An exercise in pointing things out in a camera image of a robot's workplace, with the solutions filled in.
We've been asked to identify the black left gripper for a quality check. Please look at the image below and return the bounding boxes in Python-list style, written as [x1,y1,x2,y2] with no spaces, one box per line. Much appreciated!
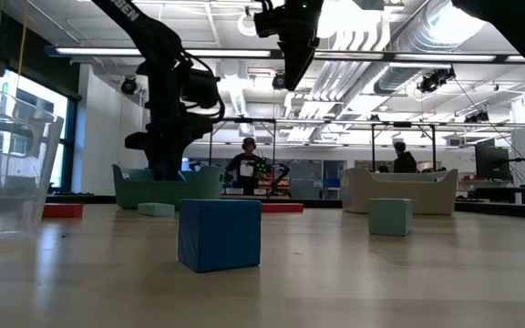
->
[124,107,216,182]

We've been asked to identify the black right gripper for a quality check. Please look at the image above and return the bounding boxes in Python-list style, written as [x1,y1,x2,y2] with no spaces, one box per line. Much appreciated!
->
[252,0,325,91]

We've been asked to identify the blue cube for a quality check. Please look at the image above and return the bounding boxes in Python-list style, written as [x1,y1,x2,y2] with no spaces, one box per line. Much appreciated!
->
[177,199,263,274]

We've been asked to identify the long red block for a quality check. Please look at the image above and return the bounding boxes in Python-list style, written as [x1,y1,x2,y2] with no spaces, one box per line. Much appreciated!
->
[261,202,305,214]

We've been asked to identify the long teal block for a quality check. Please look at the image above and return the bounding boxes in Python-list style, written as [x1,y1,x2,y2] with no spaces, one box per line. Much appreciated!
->
[367,198,414,237]

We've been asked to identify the round black ceiling fixture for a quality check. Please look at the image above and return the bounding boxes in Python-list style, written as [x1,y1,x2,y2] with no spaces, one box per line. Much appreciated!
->
[271,70,290,91]
[119,75,139,96]

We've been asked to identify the green plastic bin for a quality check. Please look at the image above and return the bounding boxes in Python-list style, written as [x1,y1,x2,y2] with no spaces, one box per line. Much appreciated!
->
[111,163,227,210]

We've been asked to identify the round white ceiling lamp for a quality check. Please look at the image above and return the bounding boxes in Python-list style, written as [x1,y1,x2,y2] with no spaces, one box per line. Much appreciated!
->
[237,11,263,37]

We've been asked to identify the ceiling light strip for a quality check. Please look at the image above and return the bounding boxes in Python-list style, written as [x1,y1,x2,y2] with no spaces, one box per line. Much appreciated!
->
[46,45,273,59]
[314,50,525,64]

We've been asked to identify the person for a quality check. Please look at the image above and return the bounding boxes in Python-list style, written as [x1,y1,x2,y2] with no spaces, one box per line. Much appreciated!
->
[392,140,419,174]
[224,137,266,196]

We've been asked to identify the background robot green lights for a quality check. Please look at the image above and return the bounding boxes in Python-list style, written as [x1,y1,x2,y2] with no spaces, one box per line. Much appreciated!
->
[255,161,293,197]

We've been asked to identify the dark framed window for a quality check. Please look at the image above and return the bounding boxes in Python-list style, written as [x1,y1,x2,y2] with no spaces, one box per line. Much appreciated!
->
[0,67,81,192]

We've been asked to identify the black ceiling spotlight cluster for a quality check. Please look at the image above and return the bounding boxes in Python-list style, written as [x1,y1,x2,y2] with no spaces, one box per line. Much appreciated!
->
[417,67,457,95]
[463,108,490,124]

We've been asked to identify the clear plastic bin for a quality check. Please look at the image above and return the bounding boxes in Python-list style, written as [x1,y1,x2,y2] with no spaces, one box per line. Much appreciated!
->
[0,77,66,256]

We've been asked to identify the grey plastic bin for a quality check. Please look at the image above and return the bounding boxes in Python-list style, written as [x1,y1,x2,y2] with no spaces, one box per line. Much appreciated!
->
[340,167,459,216]

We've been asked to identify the black computer monitor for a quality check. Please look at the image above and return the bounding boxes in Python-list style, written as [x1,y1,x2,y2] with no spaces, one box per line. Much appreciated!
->
[474,144,511,181]

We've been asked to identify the black gantry frame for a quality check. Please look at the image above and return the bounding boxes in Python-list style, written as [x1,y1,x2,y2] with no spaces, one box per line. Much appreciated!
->
[370,120,438,172]
[207,117,277,172]

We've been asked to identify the black aluminium table frame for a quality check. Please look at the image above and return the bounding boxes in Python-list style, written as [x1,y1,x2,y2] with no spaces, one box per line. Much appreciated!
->
[46,194,525,222]

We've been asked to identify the yellow hanging strap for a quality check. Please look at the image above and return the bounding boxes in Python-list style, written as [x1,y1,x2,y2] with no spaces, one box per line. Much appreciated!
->
[15,0,31,77]

